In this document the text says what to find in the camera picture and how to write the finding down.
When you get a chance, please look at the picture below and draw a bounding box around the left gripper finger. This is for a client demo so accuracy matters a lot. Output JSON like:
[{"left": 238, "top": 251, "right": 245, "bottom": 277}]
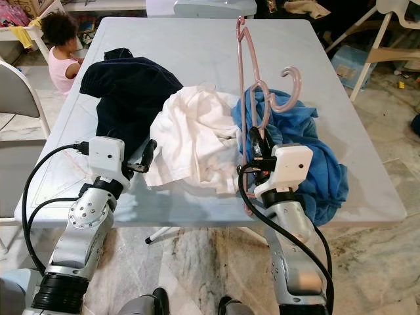
[{"left": 138, "top": 138, "right": 159, "bottom": 174}]

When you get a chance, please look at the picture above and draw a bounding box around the pink plastic hanger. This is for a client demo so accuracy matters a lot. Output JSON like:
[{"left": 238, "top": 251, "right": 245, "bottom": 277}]
[{"left": 236, "top": 16, "right": 303, "bottom": 217}]

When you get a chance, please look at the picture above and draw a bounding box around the white garment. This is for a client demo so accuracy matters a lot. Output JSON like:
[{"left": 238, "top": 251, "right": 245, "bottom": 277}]
[{"left": 144, "top": 84, "right": 243, "bottom": 196}]

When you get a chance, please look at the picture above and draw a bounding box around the navy blue garment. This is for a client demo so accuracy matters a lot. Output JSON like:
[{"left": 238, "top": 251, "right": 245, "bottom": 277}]
[{"left": 79, "top": 47, "right": 184, "bottom": 165}]

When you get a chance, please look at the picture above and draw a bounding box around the white folding table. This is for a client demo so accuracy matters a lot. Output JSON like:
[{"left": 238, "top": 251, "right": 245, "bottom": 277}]
[{"left": 13, "top": 17, "right": 408, "bottom": 245}]

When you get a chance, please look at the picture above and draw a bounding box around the grey folding chair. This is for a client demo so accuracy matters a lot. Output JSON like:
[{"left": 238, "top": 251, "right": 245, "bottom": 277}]
[{"left": 0, "top": 59, "right": 52, "bottom": 230}]

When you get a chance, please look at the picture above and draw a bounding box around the child in pink top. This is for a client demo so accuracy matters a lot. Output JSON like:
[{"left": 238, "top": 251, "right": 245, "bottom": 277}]
[{"left": 39, "top": 12, "right": 86, "bottom": 98}]

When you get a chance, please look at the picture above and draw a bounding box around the pale blue plastic box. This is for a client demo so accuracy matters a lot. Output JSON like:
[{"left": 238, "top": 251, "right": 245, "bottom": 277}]
[{"left": 330, "top": 45, "right": 378, "bottom": 89}]

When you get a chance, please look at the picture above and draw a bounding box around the silver robot right leg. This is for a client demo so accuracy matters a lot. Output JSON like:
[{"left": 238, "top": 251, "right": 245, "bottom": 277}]
[{"left": 218, "top": 295, "right": 257, "bottom": 315}]

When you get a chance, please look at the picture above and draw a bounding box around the silver robot leg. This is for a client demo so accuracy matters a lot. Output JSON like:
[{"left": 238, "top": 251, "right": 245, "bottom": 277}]
[
  {"left": 218, "top": 295, "right": 257, "bottom": 315},
  {"left": 118, "top": 287, "right": 170, "bottom": 315}
]

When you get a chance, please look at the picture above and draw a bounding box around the silver robot left leg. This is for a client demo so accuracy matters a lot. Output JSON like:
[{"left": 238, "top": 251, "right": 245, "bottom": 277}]
[{"left": 118, "top": 287, "right": 170, "bottom": 315}]

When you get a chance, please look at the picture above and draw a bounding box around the tan cloth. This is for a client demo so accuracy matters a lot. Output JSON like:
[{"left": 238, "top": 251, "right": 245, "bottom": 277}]
[{"left": 283, "top": 0, "right": 331, "bottom": 19}]

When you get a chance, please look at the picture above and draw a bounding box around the white high chair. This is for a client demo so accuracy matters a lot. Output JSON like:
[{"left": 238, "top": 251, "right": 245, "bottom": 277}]
[{"left": 325, "top": 0, "right": 420, "bottom": 102}]

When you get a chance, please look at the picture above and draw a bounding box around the yellow cloth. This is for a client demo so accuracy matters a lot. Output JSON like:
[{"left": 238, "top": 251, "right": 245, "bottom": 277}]
[{"left": 10, "top": 24, "right": 35, "bottom": 50}]

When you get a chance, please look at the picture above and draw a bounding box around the cardboard box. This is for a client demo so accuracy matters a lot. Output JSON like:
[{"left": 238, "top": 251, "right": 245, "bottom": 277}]
[{"left": 26, "top": 0, "right": 60, "bottom": 17}]

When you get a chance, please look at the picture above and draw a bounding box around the pink patterned bag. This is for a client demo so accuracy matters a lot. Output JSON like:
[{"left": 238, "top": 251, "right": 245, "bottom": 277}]
[{"left": 0, "top": 0, "right": 33, "bottom": 28}]

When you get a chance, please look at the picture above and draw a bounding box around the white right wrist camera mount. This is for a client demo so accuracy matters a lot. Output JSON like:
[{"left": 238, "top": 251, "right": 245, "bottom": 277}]
[{"left": 255, "top": 144, "right": 314, "bottom": 199}]

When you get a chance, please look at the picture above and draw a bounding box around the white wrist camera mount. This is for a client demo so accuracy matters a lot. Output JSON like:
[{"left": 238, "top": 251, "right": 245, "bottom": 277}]
[
  {"left": 88, "top": 135, "right": 127, "bottom": 182},
  {"left": 255, "top": 144, "right": 314, "bottom": 199}
]

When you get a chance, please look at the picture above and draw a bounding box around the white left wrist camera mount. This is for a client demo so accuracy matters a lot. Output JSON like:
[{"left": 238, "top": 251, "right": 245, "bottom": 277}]
[{"left": 88, "top": 135, "right": 127, "bottom": 182}]

